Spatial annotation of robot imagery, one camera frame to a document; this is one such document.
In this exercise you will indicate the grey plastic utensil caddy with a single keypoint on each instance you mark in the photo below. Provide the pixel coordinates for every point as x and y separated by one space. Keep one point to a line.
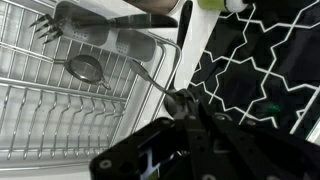
130 43

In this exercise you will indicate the stainless steel sink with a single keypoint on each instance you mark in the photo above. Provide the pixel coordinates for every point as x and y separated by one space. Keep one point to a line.
153 5

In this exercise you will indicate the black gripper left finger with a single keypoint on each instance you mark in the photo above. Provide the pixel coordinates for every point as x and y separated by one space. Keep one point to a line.
160 150

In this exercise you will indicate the round mesh tea strainer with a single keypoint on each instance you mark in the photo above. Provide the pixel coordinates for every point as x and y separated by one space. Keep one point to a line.
83 68

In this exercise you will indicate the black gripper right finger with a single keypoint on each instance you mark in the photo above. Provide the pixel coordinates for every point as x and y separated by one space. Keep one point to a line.
260 150

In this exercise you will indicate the metal fork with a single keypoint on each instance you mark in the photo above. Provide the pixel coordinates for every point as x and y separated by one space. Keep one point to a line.
100 23

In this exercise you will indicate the short green white-capped bottle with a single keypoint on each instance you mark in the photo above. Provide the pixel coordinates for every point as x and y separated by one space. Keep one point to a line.
216 4

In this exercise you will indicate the metal spoon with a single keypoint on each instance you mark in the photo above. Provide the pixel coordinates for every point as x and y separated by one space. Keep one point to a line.
150 78

